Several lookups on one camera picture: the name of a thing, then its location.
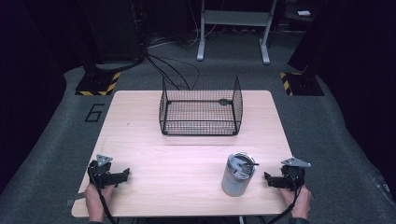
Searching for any black stand yellow striped base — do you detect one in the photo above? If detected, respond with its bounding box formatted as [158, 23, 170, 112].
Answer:
[278, 63, 326, 97]
[75, 60, 121, 97]

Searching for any bundle of black floor cables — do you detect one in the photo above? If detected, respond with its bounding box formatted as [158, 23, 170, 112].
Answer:
[145, 35, 202, 91]

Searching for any black wire mesh basket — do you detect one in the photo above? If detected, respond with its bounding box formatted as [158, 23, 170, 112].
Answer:
[158, 75, 244, 137]

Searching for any white metal desk frame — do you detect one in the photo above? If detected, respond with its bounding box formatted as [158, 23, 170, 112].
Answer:
[196, 0, 278, 65]

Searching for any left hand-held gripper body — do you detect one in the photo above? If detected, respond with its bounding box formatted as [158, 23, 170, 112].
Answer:
[87, 154, 120, 189]

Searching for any steel tumbler cup with lid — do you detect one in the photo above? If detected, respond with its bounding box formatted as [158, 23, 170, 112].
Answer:
[220, 151, 261, 198]

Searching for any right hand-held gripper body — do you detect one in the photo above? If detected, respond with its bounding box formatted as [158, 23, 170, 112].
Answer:
[279, 157, 312, 192]

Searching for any person's right hand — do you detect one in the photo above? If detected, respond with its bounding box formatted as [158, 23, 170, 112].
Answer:
[279, 184, 313, 220]

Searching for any dark curtain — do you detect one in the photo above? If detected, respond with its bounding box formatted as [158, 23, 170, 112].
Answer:
[0, 0, 94, 195]
[288, 0, 396, 200]

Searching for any grey tape strip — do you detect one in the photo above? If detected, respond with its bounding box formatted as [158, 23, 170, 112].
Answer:
[64, 191, 87, 207]

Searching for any person's left hand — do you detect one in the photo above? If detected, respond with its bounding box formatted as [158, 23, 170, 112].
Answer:
[83, 182, 117, 223]

